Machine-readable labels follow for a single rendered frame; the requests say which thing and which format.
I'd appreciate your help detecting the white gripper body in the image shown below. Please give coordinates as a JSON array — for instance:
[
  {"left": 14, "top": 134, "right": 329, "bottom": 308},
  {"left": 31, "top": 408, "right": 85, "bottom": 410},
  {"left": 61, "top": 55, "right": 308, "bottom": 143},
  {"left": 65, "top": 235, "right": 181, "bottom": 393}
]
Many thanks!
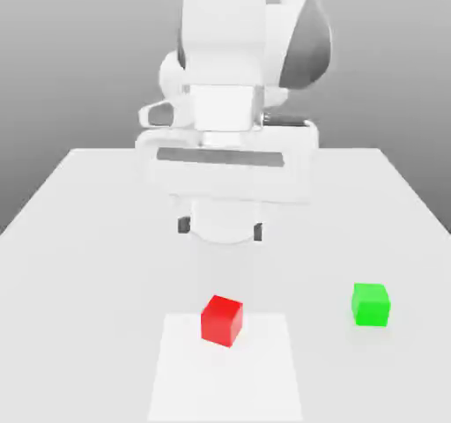
[{"left": 134, "top": 122, "right": 321, "bottom": 206}]

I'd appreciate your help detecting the small red cube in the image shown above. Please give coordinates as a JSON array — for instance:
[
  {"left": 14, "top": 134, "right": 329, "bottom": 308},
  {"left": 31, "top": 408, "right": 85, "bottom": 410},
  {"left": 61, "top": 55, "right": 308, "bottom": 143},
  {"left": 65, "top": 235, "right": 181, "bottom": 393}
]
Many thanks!
[{"left": 200, "top": 294, "right": 245, "bottom": 349}]

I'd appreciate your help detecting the small green cube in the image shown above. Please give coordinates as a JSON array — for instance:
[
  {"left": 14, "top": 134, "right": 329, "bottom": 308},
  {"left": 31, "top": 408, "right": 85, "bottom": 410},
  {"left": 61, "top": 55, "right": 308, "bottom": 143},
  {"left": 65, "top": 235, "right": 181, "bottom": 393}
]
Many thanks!
[{"left": 351, "top": 282, "right": 392, "bottom": 328}]

